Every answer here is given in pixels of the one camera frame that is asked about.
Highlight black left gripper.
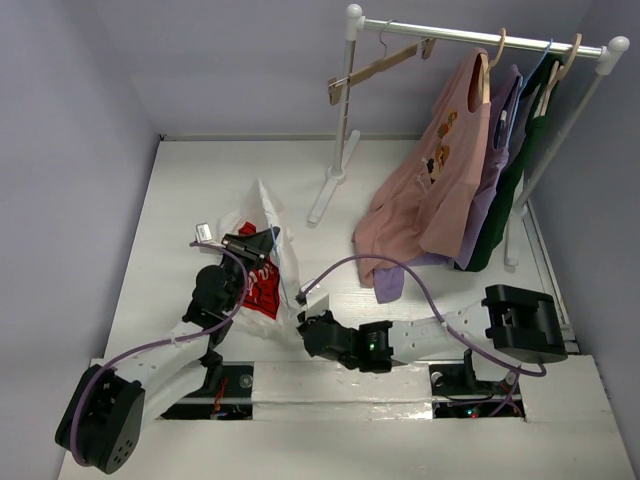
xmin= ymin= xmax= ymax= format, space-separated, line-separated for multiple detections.
xmin=217 ymin=227 xmax=277 ymax=313

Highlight light blue wire hanger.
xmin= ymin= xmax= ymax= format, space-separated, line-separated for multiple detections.
xmin=269 ymin=224 xmax=289 ymax=305

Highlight white red printed t-shirt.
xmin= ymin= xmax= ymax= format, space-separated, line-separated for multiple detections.
xmin=216 ymin=179 xmax=301 ymax=345

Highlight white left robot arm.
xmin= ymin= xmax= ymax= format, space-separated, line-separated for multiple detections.
xmin=54 ymin=227 xmax=280 ymax=474

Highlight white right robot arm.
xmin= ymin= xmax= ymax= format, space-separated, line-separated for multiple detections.
xmin=297 ymin=285 xmax=568 ymax=392

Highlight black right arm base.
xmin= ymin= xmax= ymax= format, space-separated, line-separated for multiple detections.
xmin=428 ymin=350 xmax=526 ymax=420

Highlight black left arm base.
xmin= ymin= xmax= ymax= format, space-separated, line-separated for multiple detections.
xmin=160 ymin=352 xmax=254 ymax=421

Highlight pink t-shirt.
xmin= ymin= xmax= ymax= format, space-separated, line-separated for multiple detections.
xmin=352 ymin=48 xmax=491 ymax=287

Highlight dark green t-shirt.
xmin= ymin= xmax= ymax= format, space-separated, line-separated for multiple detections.
xmin=453 ymin=54 xmax=563 ymax=272

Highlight wooden clip hanger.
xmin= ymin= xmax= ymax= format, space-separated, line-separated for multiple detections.
xmin=327 ymin=20 xmax=436 ymax=106

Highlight wooden hanger under pink shirt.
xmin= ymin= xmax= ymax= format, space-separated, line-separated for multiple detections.
xmin=477 ymin=28 xmax=507 ymax=104

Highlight lilac t-shirt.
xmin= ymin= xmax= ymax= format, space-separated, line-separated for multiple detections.
xmin=372 ymin=63 xmax=524 ymax=306

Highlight blue hanger under lilac shirt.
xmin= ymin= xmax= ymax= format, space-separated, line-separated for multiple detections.
xmin=487 ymin=39 xmax=553 ymax=155

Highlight wooden hanger under green shirt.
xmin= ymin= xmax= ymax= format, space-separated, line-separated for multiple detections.
xmin=534 ymin=33 xmax=582 ymax=118

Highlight white clothes rack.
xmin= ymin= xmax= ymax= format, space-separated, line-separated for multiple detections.
xmin=305 ymin=3 xmax=631 ymax=267

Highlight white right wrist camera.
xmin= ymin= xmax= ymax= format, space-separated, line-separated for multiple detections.
xmin=296 ymin=280 xmax=330 ymax=316

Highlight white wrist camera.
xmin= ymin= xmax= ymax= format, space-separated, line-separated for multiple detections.
xmin=296 ymin=280 xmax=330 ymax=316
xmin=195 ymin=223 xmax=215 ymax=244

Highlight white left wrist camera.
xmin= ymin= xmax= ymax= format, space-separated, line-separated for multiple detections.
xmin=195 ymin=223 xmax=215 ymax=244

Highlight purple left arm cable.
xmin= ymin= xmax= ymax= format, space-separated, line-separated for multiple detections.
xmin=69 ymin=240 xmax=249 ymax=469

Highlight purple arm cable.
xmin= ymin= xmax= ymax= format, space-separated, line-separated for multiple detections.
xmin=299 ymin=254 xmax=548 ymax=419
xmin=69 ymin=240 xmax=249 ymax=469

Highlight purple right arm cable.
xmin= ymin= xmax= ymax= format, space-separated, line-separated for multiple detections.
xmin=299 ymin=254 xmax=548 ymax=419

